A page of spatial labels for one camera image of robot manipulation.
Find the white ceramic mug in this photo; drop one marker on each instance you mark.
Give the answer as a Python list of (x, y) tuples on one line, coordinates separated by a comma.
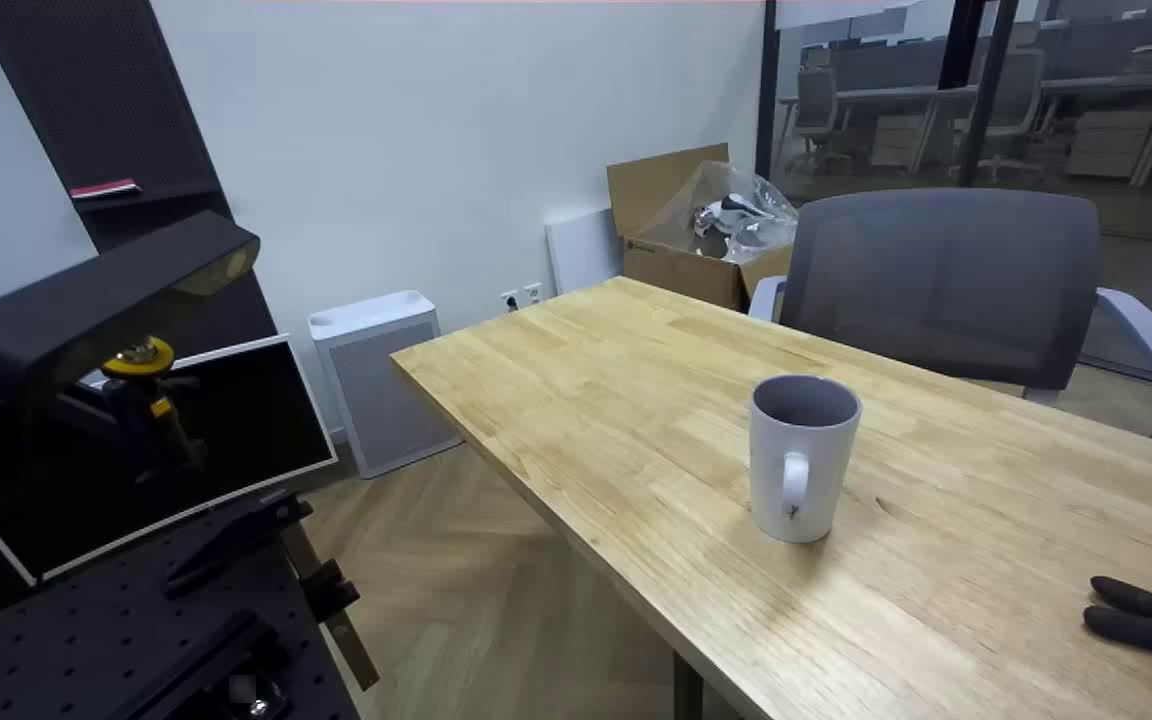
[(798, 453)]

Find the open cardboard box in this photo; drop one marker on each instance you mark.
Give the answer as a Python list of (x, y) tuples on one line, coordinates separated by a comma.
[(638, 190)]

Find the white air purifier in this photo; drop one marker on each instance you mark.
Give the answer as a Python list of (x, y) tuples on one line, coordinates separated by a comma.
[(385, 416)]

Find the clear plastic packaging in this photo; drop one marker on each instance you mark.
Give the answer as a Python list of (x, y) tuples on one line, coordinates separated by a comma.
[(725, 218)]

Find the yellow black clamp knob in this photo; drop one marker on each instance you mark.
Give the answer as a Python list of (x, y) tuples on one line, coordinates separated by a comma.
[(136, 380)]

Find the grey mesh office chair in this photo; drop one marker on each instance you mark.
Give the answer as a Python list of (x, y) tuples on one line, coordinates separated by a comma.
[(971, 283)]

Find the black perforated breadboard table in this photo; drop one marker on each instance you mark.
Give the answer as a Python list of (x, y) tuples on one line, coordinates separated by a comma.
[(112, 647)]

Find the black framed monitor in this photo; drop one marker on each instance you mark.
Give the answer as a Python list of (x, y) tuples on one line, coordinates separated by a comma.
[(76, 481)]

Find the white wall outlet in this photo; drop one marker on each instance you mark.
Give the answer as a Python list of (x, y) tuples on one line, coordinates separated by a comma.
[(522, 297)]

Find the white panel leaning on wall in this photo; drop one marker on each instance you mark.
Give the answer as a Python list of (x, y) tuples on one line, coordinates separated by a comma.
[(583, 250)]

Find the black camera bar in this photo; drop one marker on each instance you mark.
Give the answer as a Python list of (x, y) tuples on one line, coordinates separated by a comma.
[(61, 326)]

